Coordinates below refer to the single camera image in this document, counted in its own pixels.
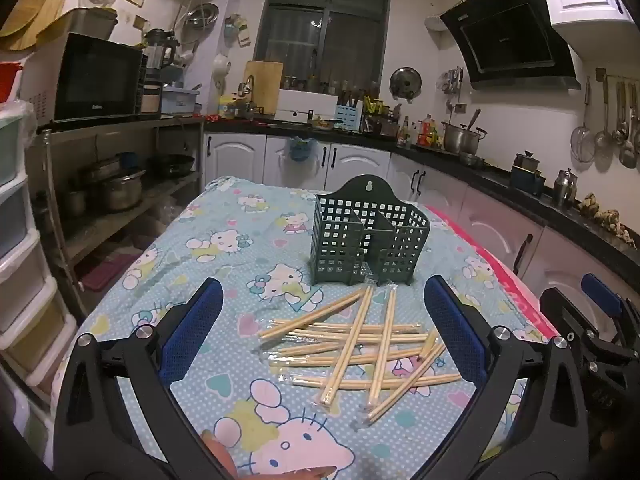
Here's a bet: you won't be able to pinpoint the blue cartoon cat blanket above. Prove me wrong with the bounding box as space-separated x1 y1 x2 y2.
55 176 531 480

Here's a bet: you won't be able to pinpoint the metal shelf rack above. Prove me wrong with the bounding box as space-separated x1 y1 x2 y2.
37 114 206 321

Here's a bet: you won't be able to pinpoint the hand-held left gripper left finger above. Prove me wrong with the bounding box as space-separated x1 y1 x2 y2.
52 277 236 480

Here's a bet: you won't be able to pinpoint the white base kitchen cabinets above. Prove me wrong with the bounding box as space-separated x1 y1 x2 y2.
202 132 640 361

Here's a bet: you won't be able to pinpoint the pile of wooden chopsticks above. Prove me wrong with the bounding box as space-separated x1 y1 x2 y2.
257 284 463 423

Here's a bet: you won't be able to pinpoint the dark blue pot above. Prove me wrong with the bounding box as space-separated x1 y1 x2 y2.
510 167 547 197

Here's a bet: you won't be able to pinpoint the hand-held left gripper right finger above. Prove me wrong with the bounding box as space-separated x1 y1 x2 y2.
424 275 591 480

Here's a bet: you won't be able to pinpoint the black kitchen countertop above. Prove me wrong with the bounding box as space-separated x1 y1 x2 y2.
202 114 640 281

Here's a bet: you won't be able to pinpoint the wooden cutting board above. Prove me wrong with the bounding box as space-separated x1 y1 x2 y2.
243 61 285 116

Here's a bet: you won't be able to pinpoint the large steel pot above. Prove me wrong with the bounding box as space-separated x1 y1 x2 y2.
97 170 147 212

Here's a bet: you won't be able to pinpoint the black door microwave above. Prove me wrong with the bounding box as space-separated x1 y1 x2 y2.
20 32 149 123

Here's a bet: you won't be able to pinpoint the small lidded steel pot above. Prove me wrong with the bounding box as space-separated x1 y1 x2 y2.
512 150 542 174

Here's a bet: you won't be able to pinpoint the cluster of condiment bottles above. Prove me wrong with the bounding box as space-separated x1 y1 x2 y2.
397 112 444 151

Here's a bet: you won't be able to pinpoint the plastic drawer tower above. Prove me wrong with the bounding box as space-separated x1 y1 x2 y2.
0 100 77 397

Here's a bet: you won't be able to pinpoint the hanging steel ladle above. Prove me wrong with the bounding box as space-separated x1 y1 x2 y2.
594 67 614 157

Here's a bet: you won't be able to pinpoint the steel faucet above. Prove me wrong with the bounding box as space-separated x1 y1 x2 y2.
236 75 266 117

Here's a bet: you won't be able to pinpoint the small hanging tool rack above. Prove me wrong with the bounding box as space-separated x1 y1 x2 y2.
439 66 466 97

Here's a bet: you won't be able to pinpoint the grey storage box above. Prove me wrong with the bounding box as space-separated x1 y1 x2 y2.
36 7 119 43

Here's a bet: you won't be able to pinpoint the pile of ginger roots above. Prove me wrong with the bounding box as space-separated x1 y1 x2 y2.
577 192 639 250

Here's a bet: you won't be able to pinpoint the steel teapot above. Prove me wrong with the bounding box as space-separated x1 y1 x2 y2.
552 167 579 207

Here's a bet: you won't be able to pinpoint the silver exhaust duct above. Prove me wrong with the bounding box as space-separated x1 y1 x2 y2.
425 0 471 32

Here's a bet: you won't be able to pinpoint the dark kitchen window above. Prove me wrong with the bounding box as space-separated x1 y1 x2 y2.
254 0 392 95

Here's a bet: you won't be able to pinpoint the steel stockpot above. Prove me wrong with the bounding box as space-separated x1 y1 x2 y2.
441 120 487 157

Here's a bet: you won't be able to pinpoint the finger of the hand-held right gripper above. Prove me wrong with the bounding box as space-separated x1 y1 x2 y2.
581 274 640 343
540 287 608 376

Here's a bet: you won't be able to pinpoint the round wooden board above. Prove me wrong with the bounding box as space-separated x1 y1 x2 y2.
0 0 69 52

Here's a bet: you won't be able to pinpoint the hanging steel basin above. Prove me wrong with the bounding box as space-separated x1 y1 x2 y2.
181 2 221 32

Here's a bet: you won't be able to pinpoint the black blender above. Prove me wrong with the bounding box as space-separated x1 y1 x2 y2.
142 29 179 86

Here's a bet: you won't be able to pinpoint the hanging steel spoon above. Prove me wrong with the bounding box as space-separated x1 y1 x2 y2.
612 80 629 144

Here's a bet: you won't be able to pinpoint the black wok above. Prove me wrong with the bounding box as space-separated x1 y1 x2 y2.
150 154 197 179

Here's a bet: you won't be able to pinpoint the hanging mesh strainer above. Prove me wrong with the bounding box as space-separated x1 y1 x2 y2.
570 77 596 163

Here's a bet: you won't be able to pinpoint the blue knife block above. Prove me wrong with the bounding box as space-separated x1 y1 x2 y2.
336 90 364 133

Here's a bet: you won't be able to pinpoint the hanging steel spatula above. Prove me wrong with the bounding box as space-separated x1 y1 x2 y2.
619 82 639 170

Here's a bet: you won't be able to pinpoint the black cabinet handle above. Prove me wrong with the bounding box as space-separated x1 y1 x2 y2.
512 232 534 277

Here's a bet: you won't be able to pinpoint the steel pot lid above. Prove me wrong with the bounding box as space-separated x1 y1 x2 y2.
390 66 424 104

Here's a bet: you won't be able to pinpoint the hanging cleaning brushes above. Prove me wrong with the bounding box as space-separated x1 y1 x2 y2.
222 14 251 49

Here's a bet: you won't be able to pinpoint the dark green utensil holder basket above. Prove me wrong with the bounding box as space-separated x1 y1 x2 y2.
310 175 431 287

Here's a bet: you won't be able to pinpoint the row of spice jars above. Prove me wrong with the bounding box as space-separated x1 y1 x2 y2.
281 75 382 97

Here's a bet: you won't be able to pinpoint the red container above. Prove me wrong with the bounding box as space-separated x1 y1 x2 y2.
0 62 24 104

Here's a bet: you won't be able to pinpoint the white countertop box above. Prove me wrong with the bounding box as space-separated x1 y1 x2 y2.
277 89 339 124

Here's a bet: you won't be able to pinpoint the black range hood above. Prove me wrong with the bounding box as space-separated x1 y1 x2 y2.
439 0 582 92

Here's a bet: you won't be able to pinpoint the person's left hand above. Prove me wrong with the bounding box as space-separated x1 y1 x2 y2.
199 429 338 480

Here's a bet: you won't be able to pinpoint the maroon plastic lid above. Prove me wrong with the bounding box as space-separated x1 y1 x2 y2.
80 252 137 292

